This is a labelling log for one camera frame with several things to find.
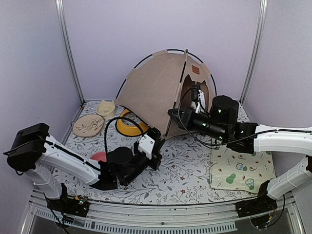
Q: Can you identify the right aluminium frame post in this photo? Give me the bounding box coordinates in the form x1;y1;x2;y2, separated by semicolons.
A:
239;0;268;105

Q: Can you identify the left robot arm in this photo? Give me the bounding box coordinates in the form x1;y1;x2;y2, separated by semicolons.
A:
4;123;165;212

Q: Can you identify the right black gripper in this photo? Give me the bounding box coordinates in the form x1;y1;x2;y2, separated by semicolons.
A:
169;106;228;142

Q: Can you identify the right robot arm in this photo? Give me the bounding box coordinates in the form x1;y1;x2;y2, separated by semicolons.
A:
168;96;312;213

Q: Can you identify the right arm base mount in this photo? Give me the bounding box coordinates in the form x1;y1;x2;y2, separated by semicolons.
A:
235;198;277;217

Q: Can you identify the floral table cloth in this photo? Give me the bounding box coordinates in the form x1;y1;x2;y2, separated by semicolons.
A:
51;99;269;204

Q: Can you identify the cream cat-ear bowl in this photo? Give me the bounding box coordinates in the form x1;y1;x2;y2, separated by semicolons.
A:
96;100;116;119

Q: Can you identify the beige pet tent fabric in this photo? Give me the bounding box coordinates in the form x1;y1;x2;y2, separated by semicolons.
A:
115;49;216;141

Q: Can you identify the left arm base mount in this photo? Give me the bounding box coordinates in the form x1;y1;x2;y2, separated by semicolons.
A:
46;196;90;217

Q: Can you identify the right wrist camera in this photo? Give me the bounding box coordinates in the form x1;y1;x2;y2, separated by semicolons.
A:
191;82;208;114

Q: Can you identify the pink pet bowl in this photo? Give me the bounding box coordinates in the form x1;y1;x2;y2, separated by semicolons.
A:
91;152;107;162

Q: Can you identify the black tent pole two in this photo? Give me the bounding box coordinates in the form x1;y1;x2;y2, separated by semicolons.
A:
164;49;188;137

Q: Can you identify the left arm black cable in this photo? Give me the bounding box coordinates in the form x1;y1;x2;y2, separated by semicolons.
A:
104;117;144;161

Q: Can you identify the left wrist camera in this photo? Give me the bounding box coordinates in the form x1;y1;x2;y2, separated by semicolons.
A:
134;128;164;160

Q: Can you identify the beige leaf plate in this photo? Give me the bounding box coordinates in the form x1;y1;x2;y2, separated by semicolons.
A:
72;114;105;137

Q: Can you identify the left aluminium frame post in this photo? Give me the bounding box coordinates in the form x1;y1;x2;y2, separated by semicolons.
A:
55;0;85;106

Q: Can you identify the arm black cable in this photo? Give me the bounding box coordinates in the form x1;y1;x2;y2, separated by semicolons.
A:
104;117;144;161
177;87;312;149

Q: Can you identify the aluminium frame post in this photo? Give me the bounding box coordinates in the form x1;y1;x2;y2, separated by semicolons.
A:
55;0;85;106
239;0;268;105

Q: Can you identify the front aluminium rail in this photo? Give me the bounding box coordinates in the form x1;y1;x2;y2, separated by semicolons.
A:
21;189;305;234

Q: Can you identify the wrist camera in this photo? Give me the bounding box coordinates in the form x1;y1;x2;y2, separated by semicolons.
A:
191;82;208;114
134;128;164;160

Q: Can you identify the avocado print pet mat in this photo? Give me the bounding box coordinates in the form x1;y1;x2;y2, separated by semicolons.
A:
210;146;276;194

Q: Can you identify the yellow double bowl holder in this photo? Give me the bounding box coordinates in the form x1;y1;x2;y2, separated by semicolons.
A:
115;109;150;137

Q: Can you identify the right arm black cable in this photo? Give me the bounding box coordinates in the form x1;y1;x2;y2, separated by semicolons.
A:
177;87;312;149

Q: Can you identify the black tent pole one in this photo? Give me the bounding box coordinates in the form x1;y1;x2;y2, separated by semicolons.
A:
116;49;217;98

